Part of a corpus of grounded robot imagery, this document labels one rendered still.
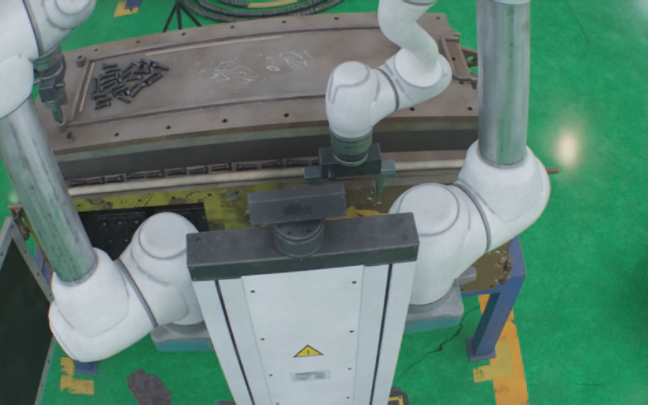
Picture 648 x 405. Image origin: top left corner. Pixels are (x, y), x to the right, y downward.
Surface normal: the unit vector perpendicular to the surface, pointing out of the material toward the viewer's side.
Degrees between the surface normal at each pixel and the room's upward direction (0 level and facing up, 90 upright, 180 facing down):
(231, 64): 0
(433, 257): 72
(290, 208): 61
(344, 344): 90
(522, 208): 77
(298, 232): 0
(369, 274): 90
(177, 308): 89
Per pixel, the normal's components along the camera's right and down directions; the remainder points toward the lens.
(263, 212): 0.11, 0.40
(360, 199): 0.08, 0.80
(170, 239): 0.08, -0.66
